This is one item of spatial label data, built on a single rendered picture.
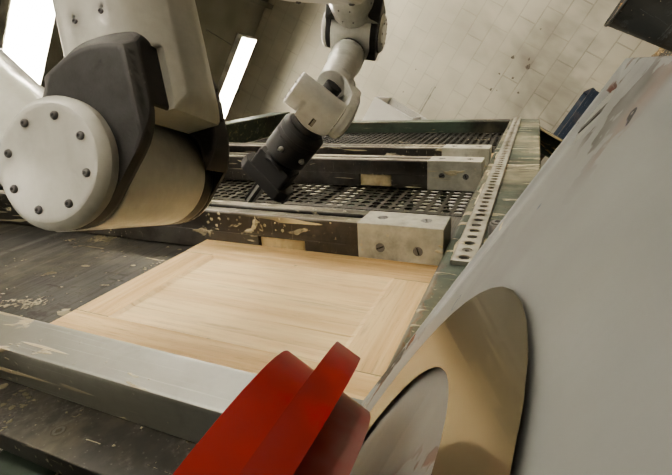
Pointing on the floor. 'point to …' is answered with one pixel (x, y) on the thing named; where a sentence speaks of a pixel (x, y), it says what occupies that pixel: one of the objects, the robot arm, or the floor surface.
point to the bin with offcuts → (646, 10)
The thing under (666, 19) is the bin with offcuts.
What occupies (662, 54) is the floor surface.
